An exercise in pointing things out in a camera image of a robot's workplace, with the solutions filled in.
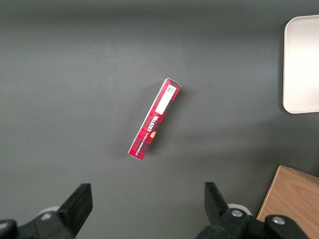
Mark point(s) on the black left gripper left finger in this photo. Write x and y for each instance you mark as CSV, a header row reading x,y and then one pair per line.
x,y
72,214

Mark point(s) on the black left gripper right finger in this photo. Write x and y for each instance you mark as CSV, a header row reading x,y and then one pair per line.
x,y
219,219

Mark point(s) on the wooden two-drawer cabinet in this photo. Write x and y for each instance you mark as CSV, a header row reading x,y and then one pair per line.
x,y
294,204

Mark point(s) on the red tartan shortbread box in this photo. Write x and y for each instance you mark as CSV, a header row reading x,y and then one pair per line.
x,y
155,119

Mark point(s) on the cream rectangular tray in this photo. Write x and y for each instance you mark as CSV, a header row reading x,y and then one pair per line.
x,y
302,64

